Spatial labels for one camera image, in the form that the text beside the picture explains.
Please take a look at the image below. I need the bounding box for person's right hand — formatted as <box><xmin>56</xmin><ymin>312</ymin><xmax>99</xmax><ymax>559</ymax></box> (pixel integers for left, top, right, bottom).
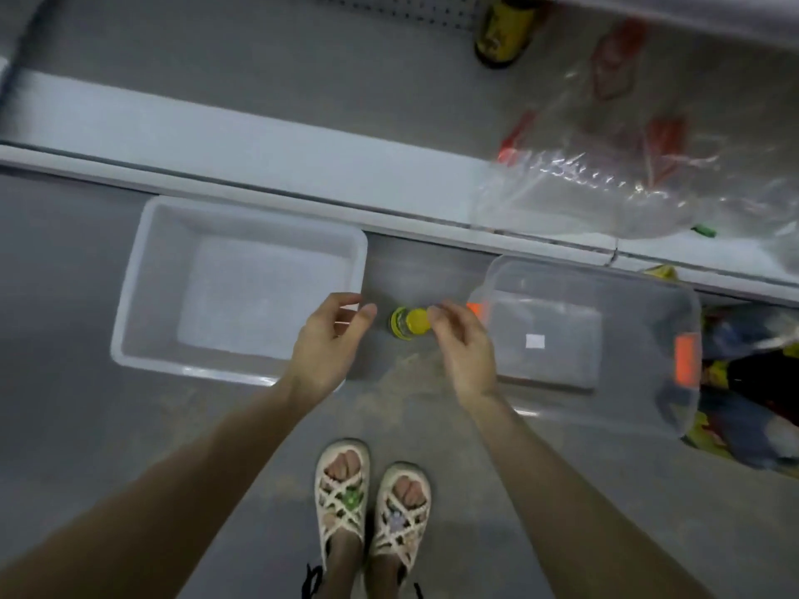
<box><xmin>428</xmin><ymin>300</ymin><xmax>501</xmax><ymax>407</ymax></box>

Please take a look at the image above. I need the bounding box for person's left hand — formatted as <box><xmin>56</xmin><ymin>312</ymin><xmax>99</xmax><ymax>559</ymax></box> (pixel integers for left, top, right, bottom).
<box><xmin>280</xmin><ymin>293</ymin><xmax>379</xmax><ymax>413</ymax></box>

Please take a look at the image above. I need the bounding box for green-label oyster sauce bottle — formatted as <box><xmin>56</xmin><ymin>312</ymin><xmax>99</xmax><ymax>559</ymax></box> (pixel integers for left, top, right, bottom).
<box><xmin>390</xmin><ymin>303</ymin><xmax>441</xmax><ymax>340</ymax></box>

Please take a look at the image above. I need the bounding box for clear plastic bin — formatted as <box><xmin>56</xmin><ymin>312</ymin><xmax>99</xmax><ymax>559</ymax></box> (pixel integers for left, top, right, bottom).
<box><xmin>468</xmin><ymin>253</ymin><xmax>704</xmax><ymax>439</ymax></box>

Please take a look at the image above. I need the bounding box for white metal store shelving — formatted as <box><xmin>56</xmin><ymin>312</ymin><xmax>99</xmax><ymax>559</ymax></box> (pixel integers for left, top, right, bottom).
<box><xmin>0</xmin><ymin>0</ymin><xmax>799</xmax><ymax>307</ymax></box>

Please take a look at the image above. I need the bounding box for person's left forearm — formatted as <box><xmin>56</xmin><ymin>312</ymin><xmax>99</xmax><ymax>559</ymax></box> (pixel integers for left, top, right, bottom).
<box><xmin>0</xmin><ymin>380</ymin><xmax>314</xmax><ymax>599</ymax></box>

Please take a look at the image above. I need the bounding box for person's right forearm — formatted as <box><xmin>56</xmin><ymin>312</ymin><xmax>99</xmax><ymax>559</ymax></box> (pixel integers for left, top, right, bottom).
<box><xmin>462</xmin><ymin>386</ymin><xmax>713</xmax><ymax>599</ymax></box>

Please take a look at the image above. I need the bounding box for person's left beige sandal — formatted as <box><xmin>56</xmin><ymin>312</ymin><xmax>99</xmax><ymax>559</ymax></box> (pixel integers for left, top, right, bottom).
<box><xmin>312</xmin><ymin>438</ymin><xmax>372</xmax><ymax>557</ymax></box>

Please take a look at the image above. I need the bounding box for pack of clear empty bottles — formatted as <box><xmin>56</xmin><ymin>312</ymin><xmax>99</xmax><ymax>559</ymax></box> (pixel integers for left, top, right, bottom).
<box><xmin>470</xmin><ymin>18</ymin><xmax>799</xmax><ymax>247</ymax></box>

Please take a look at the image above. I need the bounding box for grey floor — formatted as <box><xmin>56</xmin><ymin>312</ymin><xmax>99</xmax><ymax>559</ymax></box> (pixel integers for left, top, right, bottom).
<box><xmin>0</xmin><ymin>168</ymin><xmax>799</xmax><ymax>599</ymax></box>

